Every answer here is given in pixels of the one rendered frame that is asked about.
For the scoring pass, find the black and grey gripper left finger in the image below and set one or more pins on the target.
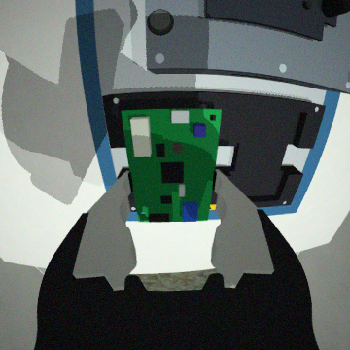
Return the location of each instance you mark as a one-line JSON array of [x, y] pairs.
[[94, 258]]

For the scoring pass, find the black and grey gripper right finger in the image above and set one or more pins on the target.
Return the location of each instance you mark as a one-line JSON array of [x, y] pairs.
[[252, 254]]

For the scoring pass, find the green circuit board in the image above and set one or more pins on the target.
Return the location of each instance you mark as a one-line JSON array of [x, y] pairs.
[[172, 157]]

